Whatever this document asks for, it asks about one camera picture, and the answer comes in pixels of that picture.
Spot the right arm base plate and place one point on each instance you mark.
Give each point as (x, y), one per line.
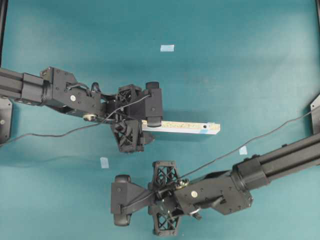
(315, 115)

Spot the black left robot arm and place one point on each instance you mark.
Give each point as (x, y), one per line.
(59, 90)

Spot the blue tape piece right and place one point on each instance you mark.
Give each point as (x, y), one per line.
(243, 150)

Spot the black frame rail left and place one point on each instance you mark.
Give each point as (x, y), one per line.
(3, 17)

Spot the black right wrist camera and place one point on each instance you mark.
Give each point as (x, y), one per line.
(127, 198)

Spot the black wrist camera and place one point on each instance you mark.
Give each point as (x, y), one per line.
(150, 108)
(127, 198)

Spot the blue tape piece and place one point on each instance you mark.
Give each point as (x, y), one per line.
(104, 162)
(243, 150)
(167, 48)

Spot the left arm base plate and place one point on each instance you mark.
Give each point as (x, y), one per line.
(5, 122)

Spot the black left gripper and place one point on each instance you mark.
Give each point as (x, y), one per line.
(127, 129)

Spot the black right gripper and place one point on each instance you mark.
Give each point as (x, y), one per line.
(165, 209)

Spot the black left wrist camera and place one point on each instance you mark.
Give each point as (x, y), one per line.
(150, 108)

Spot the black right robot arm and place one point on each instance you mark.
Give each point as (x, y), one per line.
(227, 191)

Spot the white particle board plank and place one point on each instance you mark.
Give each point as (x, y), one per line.
(201, 128)

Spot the blue tape piece centre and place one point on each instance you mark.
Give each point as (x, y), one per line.
(167, 48)

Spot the blue tape piece left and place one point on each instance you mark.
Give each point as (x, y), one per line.
(104, 162)

